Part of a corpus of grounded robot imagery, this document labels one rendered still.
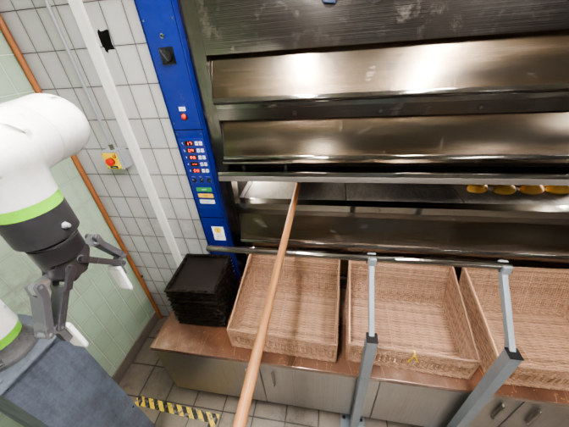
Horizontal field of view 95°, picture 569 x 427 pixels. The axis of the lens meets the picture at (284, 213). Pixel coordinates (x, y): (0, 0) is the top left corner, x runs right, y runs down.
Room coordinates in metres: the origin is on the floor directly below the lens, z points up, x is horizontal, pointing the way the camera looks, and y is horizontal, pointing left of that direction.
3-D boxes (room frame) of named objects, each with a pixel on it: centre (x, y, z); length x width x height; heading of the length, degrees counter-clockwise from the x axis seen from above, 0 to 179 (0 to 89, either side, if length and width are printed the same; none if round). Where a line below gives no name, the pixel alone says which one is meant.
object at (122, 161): (1.35, 0.87, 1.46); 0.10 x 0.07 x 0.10; 78
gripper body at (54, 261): (0.36, 0.39, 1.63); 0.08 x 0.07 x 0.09; 169
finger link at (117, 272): (0.43, 0.38, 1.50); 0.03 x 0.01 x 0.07; 79
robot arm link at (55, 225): (0.36, 0.40, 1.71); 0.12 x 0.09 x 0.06; 79
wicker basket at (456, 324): (0.82, -0.57, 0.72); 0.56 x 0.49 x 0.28; 76
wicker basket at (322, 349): (0.95, 0.02, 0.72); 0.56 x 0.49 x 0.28; 77
